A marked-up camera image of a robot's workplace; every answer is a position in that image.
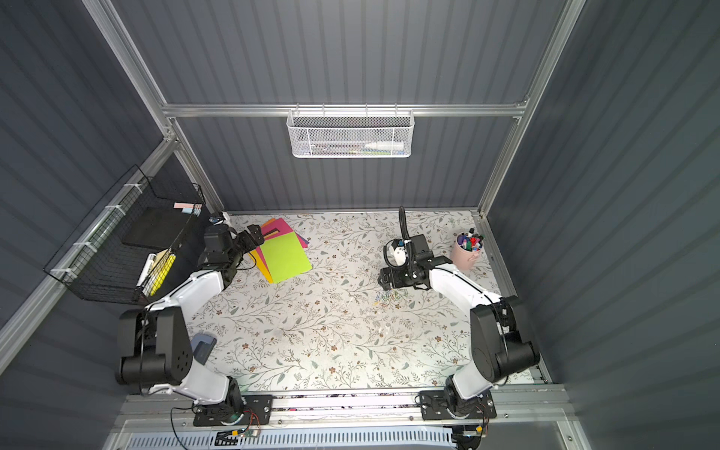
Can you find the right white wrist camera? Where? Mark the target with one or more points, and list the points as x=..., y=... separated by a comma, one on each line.
x=395, y=253

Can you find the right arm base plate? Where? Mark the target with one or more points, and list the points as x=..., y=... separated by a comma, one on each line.
x=438, y=405

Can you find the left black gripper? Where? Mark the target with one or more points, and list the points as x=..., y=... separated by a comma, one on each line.
x=242, y=244

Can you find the cup of coloured markers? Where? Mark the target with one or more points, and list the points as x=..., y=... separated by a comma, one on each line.
x=467, y=249

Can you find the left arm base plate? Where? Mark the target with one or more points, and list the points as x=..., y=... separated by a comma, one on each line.
x=240, y=412

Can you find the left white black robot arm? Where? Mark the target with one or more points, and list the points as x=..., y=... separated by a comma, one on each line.
x=154, y=344

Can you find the white marker in basket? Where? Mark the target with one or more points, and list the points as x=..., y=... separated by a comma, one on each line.
x=384, y=147

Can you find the lime green paper sheet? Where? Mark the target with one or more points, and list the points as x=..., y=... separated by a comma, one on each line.
x=286, y=257

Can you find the yellow paper sheet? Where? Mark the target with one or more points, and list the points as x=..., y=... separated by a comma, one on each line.
x=254, y=255

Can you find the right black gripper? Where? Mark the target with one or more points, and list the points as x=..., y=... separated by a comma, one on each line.
x=391, y=277

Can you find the purple paper sheet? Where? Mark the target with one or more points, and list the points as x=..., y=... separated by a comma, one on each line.
x=304, y=242

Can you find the magenta paper sheet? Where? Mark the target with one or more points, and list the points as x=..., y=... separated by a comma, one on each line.
x=263, y=265
x=279, y=228

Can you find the white wire mesh basket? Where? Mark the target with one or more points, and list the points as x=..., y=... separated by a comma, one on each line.
x=324, y=133

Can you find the grey blue stapler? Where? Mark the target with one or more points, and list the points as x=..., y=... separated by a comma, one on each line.
x=202, y=346

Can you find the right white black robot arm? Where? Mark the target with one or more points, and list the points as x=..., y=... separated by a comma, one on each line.
x=498, y=348

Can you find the pink sticky notes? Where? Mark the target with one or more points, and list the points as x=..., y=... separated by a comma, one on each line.
x=187, y=208

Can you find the black wire wall basket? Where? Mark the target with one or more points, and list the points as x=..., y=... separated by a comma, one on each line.
x=104, y=263

